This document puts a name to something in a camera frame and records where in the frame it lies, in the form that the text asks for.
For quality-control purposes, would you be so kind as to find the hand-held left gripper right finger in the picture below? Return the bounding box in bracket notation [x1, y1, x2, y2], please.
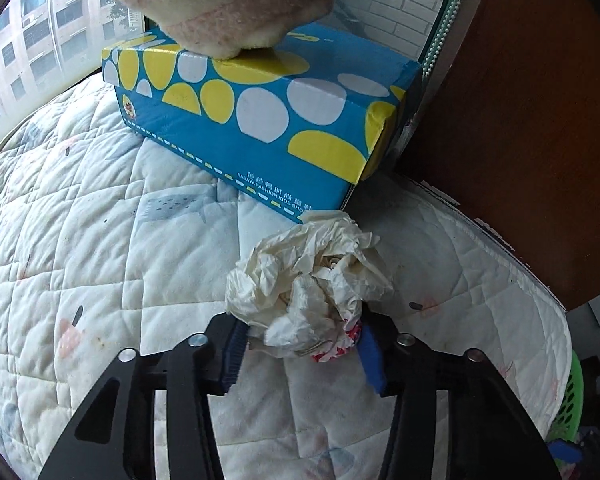
[357, 310, 563, 480]

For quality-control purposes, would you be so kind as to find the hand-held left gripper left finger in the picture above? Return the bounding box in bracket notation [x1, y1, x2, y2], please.
[37, 312, 248, 480]

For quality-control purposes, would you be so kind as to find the white wrapper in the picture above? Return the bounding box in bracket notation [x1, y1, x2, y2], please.
[225, 210, 396, 363]

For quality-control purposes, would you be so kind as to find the green plastic basket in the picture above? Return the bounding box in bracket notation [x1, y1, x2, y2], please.
[550, 350, 586, 443]

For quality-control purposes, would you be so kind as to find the white quilted mattress pad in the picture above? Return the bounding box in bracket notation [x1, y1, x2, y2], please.
[0, 75, 573, 480]

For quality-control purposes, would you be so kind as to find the small blue object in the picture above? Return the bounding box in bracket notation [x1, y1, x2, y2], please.
[547, 440, 583, 466]

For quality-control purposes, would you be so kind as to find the blue box with yellow dots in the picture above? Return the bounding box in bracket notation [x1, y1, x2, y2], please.
[101, 27, 423, 225]

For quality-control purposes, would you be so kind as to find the brown wooden wardrobe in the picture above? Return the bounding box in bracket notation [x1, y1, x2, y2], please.
[395, 0, 600, 311]

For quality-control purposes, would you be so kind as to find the beige plush toy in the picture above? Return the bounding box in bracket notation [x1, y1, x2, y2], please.
[99, 0, 342, 59]

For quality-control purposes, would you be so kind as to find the apartment building outside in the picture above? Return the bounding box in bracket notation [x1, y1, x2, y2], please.
[0, 0, 146, 136]

